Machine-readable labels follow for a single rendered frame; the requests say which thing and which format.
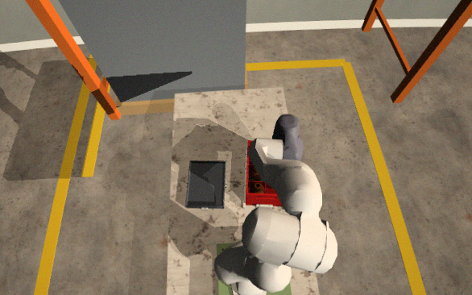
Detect red plastic crate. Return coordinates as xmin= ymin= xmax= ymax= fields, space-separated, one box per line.
xmin=246 ymin=140 xmax=282 ymax=206

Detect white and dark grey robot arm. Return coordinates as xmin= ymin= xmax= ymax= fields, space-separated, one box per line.
xmin=214 ymin=114 xmax=337 ymax=295

